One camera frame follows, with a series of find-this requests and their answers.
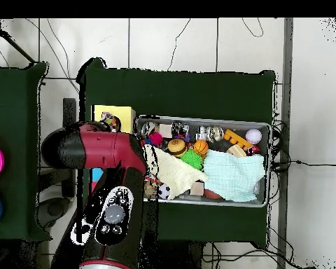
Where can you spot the colourful polka dot cloth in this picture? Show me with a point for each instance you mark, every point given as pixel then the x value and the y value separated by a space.
pixel 151 179
pixel 109 120

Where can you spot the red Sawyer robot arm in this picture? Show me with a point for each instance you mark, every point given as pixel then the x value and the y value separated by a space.
pixel 100 148

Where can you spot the wooden box with three holes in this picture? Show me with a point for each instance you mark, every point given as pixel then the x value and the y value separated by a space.
pixel 127 116

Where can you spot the shallow mesh bin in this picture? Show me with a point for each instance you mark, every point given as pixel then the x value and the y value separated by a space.
pixel 257 124

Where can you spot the hamburger toy ball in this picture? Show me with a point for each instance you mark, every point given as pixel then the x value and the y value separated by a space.
pixel 177 146

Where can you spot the cream waffle cloth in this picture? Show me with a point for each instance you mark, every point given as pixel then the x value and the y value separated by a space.
pixel 179 171

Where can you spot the green spiky rubber ball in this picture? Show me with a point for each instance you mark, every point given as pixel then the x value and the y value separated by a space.
pixel 192 159

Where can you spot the crushed silver can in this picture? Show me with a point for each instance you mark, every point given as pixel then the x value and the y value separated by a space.
pixel 147 128

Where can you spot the orange toy basketball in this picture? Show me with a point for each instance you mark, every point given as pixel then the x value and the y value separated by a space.
pixel 200 146

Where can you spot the small toy soccer ball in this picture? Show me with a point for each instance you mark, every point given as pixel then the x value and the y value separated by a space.
pixel 164 191

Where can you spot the dark green tablecloth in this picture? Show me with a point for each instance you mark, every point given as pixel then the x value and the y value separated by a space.
pixel 184 92
pixel 16 112

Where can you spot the mint green waffle cloth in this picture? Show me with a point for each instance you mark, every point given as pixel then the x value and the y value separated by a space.
pixel 232 176

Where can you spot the grey metal bar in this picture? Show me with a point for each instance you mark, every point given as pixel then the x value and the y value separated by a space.
pixel 287 84

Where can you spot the black tripod leg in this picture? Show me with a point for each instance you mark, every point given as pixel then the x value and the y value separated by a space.
pixel 16 47

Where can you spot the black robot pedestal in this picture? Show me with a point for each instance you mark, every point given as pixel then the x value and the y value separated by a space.
pixel 182 256

